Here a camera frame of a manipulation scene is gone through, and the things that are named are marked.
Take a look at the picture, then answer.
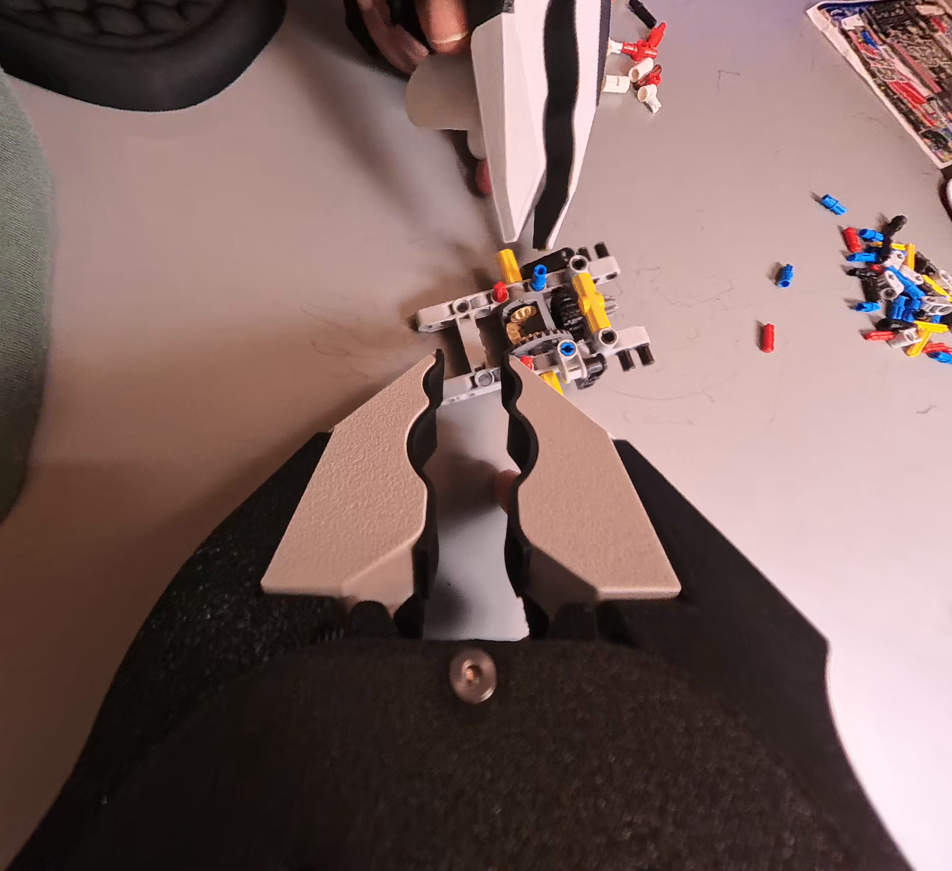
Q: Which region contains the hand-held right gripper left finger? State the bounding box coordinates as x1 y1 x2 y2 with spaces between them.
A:
259 350 446 618

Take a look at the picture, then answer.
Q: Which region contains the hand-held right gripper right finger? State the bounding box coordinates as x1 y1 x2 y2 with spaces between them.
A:
502 354 683 621

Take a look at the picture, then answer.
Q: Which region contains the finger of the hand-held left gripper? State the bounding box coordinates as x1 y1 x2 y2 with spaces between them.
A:
534 0 607 252
469 0 566 250

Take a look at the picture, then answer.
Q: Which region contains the small grey lego differential assembly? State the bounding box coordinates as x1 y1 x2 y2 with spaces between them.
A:
414 242 655 403

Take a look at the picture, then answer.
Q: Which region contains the lego instruction booklet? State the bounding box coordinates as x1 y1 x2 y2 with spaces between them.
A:
807 0 952 169

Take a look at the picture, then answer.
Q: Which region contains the pile of white red connectors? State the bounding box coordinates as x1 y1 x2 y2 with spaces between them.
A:
606 0 668 115

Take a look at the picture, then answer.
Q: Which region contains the black mesh office chair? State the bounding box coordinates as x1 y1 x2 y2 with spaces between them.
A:
0 0 287 112

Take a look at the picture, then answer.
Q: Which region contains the pile of blue yellow pins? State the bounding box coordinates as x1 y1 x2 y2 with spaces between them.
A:
842 215 952 365

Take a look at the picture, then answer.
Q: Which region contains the person's green sweatshirt torso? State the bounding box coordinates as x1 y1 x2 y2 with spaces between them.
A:
0 78 58 516

